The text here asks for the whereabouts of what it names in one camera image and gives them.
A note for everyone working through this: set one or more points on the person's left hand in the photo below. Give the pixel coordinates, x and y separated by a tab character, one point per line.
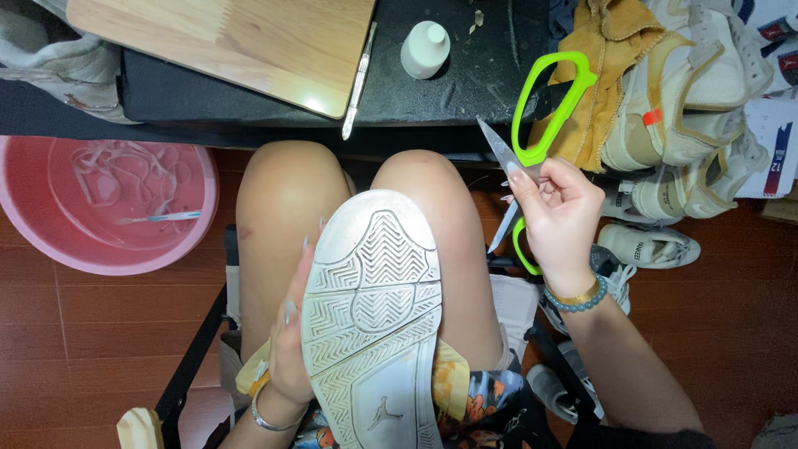
288	361

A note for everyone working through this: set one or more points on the person's right hand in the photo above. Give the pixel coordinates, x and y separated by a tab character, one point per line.
564	231

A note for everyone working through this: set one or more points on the person's left fingers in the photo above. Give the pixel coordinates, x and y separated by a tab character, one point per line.
294	293

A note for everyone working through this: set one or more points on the white sneaker with grey sole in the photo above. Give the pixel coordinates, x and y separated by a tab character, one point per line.
374	324

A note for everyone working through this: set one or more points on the person's left leg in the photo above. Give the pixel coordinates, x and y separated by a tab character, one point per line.
280	206

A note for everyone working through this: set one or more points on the person's leg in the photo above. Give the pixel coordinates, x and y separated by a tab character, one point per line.
464	268
280	206

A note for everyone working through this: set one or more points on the silver bangle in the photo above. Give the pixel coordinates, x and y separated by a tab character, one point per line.
274	426

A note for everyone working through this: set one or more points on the white and blue toothbrush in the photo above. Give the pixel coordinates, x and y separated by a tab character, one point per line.
168	217

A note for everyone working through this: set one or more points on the person's right leg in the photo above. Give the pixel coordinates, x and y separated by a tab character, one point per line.
464	268

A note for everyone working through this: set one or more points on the white shoelaces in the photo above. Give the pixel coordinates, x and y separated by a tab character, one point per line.
134	168

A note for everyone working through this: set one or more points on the silver metal scalpel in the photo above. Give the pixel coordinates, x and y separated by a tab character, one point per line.
358	87

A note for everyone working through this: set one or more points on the white cloth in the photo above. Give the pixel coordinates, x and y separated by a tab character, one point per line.
514	309

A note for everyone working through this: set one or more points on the colourful patterned shorts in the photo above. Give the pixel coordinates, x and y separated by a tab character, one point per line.
492	399

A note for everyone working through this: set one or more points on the wooden cutting board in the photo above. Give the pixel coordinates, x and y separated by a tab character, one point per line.
249	43

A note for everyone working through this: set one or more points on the pink plastic basin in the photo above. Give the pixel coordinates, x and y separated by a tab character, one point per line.
37	206

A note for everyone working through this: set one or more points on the white plastic bottle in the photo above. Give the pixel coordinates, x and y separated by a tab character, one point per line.
425	50

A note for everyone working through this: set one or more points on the white and black sneaker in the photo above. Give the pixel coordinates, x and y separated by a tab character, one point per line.
555	386

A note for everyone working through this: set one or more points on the grey worn sneaker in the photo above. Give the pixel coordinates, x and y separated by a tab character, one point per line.
56	56

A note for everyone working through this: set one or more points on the white sneaker with lettering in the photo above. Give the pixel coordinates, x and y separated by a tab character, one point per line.
648	244

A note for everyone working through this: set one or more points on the white and cream low sneaker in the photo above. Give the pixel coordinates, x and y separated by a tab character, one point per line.
679	193

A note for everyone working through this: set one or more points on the yellow suede cloth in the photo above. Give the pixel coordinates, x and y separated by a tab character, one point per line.
608	37

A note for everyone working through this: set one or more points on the white and tan high-top sneaker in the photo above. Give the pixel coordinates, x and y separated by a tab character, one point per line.
692	75

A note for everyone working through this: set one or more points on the black folding stool frame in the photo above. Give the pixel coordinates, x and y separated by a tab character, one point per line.
187	368

